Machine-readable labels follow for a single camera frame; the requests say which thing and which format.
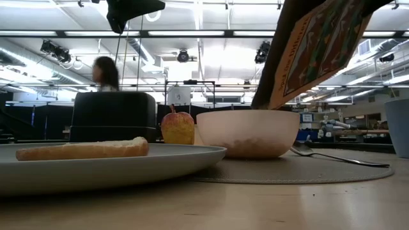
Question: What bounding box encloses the orange printed cereal box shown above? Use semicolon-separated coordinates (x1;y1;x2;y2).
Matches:
251;0;374;111

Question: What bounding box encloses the red yellow apple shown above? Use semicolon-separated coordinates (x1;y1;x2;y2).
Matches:
160;103;196;145

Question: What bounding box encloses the toasted bread slice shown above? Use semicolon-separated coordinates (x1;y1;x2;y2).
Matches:
15;136;150;162

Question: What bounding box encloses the metal spoon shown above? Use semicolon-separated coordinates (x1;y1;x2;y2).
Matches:
289;140;391;169

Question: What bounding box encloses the grey round plate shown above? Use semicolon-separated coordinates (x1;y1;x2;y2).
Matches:
0;142;228;196

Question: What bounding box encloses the white round bowl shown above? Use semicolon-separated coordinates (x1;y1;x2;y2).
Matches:
196;109;301;160

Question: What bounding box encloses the black overhead light bar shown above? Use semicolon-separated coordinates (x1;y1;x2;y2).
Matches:
0;29;409;39

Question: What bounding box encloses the white air vent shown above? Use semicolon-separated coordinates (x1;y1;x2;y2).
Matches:
357;38;372;57

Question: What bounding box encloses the person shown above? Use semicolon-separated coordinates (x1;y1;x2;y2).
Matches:
91;56;120;93

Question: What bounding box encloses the white cylindrical container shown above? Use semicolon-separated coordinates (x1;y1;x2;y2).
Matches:
167;86;192;106

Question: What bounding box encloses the black toaster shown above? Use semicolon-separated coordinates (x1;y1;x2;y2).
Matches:
69;91;158;144

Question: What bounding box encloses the light blue cup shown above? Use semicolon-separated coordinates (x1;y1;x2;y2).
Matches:
384;98;409;159

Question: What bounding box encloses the round beige placemat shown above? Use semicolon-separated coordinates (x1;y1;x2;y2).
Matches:
191;147;395;185

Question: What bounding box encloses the thin grey hanging cable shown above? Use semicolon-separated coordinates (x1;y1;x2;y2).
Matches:
120;21;130;90

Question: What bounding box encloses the black hanging cable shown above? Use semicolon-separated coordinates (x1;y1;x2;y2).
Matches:
113;31;123;65
136;14;144;92

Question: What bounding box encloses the round black ceiling camera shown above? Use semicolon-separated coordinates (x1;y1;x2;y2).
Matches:
176;49;191;63

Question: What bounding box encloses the black metal stand frame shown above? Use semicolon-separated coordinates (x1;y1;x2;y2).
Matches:
164;79;216;111

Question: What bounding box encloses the black ceiling camera with cable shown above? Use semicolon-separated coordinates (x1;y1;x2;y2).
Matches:
254;40;272;65

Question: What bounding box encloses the black partition wall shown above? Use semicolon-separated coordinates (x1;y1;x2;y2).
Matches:
0;103;301;144

